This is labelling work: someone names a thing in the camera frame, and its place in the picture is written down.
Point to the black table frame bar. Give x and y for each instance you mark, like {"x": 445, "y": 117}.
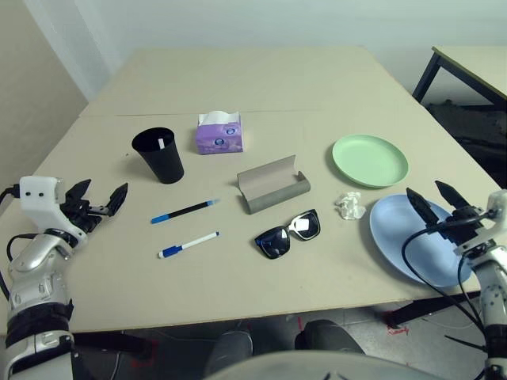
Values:
{"x": 428, "y": 305}

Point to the dark right robot leg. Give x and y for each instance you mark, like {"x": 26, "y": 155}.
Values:
{"x": 328, "y": 336}

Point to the grey robot torso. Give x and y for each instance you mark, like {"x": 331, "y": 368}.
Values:
{"x": 301, "y": 368}

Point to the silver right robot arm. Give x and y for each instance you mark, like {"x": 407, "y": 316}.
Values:
{"x": 491, "y": 285}

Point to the white marker blue cap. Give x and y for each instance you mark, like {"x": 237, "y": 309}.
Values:
{"x": 198, "y": 240}

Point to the white tissue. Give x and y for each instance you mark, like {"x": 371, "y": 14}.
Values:
{"x": 350, "y": 207}

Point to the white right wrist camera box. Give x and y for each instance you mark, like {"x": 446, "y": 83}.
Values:
{"x": 497, "y": 202}

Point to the beige side table black legs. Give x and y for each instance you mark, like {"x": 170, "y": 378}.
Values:
{"x": 475, "y": 63}

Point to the grey glasses case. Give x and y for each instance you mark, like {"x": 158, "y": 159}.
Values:
{"x": 273, "y": 194}

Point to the purple tissue box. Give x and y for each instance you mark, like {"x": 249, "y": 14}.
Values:
{"x": 218, "y": 138}

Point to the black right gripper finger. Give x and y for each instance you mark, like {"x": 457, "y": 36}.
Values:
{"x": 421, "y": 206}
{"x": 449, "y": 192}

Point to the grey left robot leg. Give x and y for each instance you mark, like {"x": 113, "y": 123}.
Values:
{"x": 229, "y": 348}

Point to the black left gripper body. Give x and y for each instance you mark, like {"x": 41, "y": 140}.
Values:
{"x": 81, "y": 215}

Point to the black plastic cup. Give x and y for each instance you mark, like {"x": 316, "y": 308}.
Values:
{"x": 166, "y": 166}

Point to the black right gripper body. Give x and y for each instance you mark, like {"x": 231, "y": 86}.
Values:
{"x": 461, "y": 229}

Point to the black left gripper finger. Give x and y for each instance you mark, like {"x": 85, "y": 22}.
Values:
{"x": 81, "y": 190}
{"x": 118, "y": 198}

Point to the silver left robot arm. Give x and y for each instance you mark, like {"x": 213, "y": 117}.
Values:
{"x": 35, "y": 269}

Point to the black sunglasses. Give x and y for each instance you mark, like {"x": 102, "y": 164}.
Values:
{"x": 273, "y": 243}

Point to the black pen blue cap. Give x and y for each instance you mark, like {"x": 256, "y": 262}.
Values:
{"x": 186, "y": 209}

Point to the black zip tie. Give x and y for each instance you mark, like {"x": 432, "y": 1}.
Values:
{"x": 463, "y": 343}

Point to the green plate under blue plate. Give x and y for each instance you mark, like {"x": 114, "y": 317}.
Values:
{"x": 368, "y": 158}

